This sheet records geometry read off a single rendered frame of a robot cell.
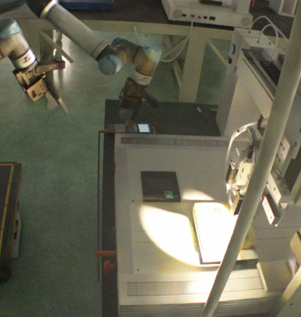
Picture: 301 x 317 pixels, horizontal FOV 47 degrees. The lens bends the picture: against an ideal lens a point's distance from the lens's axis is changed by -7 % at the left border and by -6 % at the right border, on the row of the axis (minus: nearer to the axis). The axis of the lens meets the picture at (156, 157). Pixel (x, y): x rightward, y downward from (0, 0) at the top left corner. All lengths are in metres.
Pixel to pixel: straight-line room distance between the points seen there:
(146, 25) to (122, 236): 2.25
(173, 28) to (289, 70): 2.66
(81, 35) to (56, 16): 0.12
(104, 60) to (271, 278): 0.88
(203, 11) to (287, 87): 2.69
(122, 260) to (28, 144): 1.94
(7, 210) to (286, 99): 1.60
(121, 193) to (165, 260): 0.28
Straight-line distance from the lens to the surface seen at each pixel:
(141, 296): 0.93
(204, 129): 1.69
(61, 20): 1.35
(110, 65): 1.29
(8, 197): 1.94
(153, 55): 1.40
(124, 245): 1.02
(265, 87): 1.12
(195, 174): 1.26
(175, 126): 1.67
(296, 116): 0.73
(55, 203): 2.32
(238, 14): 3.21
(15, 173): 2.08
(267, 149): 0.50
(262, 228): 1.15
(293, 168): 0.79
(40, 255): 2.08
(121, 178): 1.21
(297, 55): 0.44
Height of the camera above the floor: 1.66
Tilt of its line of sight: 38 degrees down
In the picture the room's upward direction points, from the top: 8 degrees clockwise
